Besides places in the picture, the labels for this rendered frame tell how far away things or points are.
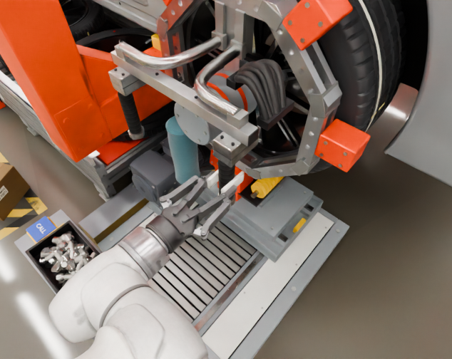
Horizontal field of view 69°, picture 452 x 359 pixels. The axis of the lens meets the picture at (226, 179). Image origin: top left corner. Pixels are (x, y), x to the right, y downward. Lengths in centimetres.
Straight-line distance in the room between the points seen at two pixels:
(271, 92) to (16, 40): 66
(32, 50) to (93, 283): 67
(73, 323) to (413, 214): 164
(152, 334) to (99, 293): 13
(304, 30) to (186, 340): 56
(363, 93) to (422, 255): 114
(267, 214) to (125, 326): 99
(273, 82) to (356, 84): 20
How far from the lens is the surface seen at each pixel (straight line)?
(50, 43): 106
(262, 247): 141
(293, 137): 99
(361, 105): 80
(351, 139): 78
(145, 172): 132
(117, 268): 59
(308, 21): 67
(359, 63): 76
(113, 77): 85
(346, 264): 162
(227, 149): 62
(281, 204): 143
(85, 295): 59
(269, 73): 65
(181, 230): 65
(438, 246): 186
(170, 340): 50
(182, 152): 102
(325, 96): 72
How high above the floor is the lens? 141
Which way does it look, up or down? 52 degrees down
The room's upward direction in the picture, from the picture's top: straight up
